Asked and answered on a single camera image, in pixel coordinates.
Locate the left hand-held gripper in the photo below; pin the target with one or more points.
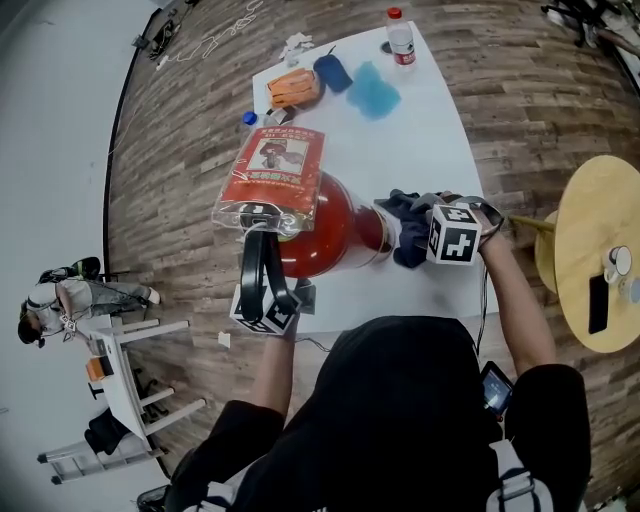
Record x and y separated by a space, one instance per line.
280 317

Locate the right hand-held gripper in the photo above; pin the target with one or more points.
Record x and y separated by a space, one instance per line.
452 235

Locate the grey blue wiping cloth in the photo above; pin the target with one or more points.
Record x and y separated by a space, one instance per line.
405 235

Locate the red fire extinguisher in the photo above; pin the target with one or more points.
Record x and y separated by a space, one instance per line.
330 235

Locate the person's right forearm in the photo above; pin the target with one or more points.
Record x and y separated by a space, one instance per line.
515 310

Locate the person's left forearm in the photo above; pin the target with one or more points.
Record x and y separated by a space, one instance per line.
275 375

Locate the white paper scrap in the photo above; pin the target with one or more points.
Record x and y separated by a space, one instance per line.
224 339

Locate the round yellow wooden table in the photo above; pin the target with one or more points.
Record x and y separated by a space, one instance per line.
595 225

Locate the person in dark shirt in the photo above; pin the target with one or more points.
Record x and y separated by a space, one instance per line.
390 425

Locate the black screen device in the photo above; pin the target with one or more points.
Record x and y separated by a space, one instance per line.
496 390

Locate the black smartphone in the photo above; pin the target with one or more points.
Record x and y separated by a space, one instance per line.
598 305

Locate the light blue cloth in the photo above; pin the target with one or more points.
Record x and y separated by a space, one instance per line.
372 92

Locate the white mug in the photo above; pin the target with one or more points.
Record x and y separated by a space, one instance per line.
620 260

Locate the white desk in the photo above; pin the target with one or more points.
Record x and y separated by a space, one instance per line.
120 380

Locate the orange box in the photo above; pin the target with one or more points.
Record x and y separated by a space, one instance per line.
99 369

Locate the small glass jar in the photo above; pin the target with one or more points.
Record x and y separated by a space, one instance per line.
632 290

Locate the round black lid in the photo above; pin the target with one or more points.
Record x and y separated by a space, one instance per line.
386 47

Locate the dark soda bottle blue cap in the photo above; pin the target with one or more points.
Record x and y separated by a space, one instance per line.
250 118

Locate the clear water bottle red cap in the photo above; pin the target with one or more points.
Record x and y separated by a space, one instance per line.
402 40

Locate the dark blue pouch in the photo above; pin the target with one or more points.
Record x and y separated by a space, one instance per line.
332 72

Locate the black backpack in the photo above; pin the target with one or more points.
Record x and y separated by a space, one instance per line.
107 432

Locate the orange tissue packet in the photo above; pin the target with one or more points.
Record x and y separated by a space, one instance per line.
292 87

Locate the crumpled white tissue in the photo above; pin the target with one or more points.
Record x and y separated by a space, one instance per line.
295 42

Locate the black office chair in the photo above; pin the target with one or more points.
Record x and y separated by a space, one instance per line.
565 10

